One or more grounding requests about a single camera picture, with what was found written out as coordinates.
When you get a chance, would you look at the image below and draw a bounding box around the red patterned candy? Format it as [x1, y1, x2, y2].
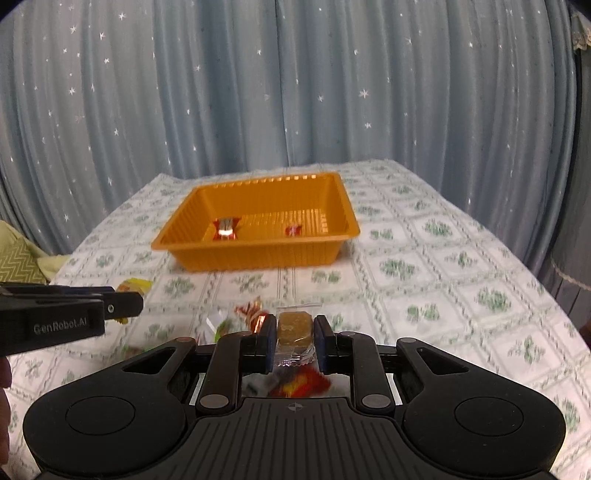
[235, 298, 270, 334]

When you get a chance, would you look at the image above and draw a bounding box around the brown snack bar clear wrapper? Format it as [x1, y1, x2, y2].
[276, 302, 322, 368]

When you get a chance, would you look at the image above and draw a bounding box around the green zigzag pillow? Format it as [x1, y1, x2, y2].
[0, 220, 49, 285]

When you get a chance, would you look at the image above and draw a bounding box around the clear green snack packet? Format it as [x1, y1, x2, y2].
[205, 310, 245, 344]

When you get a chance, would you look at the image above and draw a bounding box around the blue star curtain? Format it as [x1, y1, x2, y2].
[0, 0, 580, 273]

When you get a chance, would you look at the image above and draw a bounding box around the green zigzag cushion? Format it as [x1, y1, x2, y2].
[0, 220, 70, 283]

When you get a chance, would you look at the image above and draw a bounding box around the red orange snack wrapper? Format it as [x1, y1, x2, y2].
[267, 371, 334, 398]

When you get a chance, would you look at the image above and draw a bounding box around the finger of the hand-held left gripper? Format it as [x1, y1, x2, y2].
[102, 291, 144, 320]
[0, 284, 116, 299]

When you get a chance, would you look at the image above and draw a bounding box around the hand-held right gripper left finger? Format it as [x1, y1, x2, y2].
[121, 315, 278, 415]

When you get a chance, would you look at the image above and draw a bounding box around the person's left hand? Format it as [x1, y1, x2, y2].
[0, 356, 13, 444]

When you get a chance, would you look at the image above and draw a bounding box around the red candy with shiny foil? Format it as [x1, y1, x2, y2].
[212, 217, 241, 241]

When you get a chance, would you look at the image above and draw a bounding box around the orange plastic tray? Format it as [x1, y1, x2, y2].
[151, 172, 361, 272]

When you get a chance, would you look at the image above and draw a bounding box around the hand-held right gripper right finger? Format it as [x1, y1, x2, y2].
[314, 315, 470, 411]

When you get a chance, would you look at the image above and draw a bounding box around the yellow snack packet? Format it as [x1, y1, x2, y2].
[115, 277, 154, 324]

